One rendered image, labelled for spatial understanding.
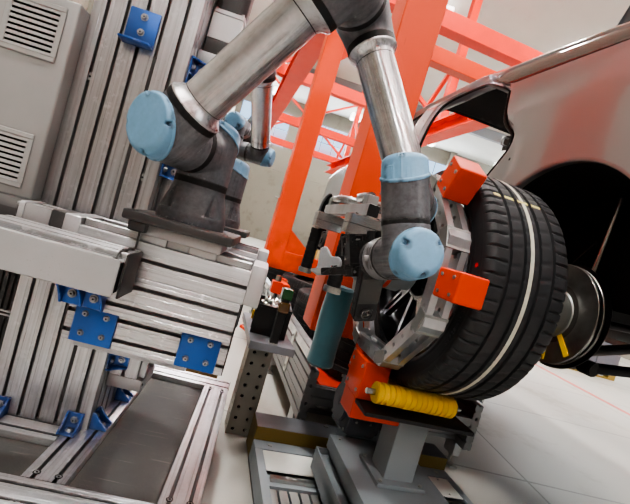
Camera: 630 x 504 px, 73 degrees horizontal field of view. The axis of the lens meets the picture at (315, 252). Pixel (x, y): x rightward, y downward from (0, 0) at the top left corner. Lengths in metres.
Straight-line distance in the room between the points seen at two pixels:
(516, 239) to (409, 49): 0.96
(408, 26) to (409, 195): 1.25
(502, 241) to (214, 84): 0.71
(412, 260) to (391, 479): 0.95
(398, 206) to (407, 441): 0.91
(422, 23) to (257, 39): 1.13
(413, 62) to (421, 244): 1.25
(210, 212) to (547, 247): 0.80
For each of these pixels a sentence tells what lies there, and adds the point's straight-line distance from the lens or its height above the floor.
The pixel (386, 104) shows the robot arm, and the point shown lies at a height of 1.14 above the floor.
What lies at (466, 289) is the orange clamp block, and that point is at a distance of 0.97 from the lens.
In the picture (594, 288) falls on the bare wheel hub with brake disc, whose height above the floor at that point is 0.95.
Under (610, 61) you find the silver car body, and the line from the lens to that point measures 1.65.
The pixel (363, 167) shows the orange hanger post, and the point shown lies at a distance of 1.65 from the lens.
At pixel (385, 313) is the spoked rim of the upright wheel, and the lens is 1.47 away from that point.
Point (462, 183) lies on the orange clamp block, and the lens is 1.11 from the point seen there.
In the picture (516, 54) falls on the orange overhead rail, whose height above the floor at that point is 3.27.
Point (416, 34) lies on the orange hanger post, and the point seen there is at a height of 1.71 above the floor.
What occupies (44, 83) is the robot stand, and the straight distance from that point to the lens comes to 1.22.
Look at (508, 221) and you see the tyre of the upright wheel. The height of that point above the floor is 1.03.
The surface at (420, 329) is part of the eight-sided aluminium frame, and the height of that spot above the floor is 0.73.
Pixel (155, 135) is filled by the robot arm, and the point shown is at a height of 0.96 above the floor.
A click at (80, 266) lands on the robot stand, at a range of 0.87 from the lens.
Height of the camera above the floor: 0.87
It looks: 2 degrees down
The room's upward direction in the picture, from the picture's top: 16 degrees clockwise
